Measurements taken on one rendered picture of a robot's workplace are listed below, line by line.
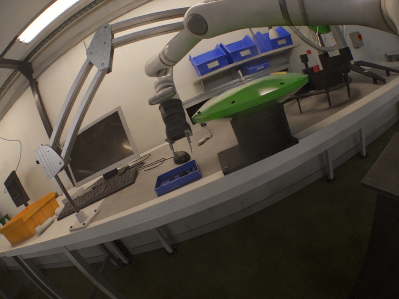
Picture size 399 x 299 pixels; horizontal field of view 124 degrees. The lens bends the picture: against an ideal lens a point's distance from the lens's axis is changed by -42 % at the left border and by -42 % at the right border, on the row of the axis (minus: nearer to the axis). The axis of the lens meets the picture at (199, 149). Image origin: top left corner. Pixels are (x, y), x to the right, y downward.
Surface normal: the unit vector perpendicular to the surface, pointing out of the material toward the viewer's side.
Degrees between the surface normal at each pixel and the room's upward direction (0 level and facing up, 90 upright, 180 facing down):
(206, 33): 127
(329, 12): 131
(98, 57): 90
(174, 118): 71
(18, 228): 94
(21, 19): 90
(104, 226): 90
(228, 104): 24
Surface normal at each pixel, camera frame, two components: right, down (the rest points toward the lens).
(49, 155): 0.26, 0.15
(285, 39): 0.12, 0.39
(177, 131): -0.26, -0.14
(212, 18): -0.49, 0.74
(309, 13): -0.33, 0.92
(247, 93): -0.47, -0.65
